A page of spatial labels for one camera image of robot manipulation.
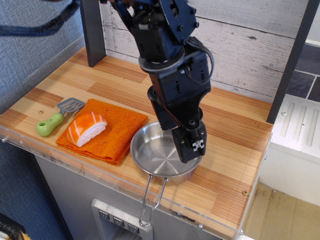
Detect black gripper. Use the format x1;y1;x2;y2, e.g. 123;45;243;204
150;67;211;164

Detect salmon nigiri sushi toy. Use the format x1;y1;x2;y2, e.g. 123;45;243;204
66;111;108;147

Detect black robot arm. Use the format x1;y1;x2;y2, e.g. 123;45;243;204
111;0;214;163

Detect stainless steel pan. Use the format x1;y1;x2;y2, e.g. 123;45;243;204
130;121;202;228

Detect orange folded cloth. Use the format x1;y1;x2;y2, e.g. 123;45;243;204
56;98;148;166

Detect clear acrylic table guard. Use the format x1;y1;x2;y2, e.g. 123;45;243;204
0;120;272;240

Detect white ridged appliance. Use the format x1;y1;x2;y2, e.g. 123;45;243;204
259;94;320;206

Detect silver oven control panel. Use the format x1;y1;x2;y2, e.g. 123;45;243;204
91;198;154;240

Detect green handled grey spatula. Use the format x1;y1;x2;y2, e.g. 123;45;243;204
35;97;85;137

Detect dark left shelf post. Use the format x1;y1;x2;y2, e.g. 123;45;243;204
80;0;106;67

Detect dark shelf post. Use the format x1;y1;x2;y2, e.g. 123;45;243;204
80;0;106;67
266;0;320;124

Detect dark right shelf post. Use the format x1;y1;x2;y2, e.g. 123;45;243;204
266;0;320;124

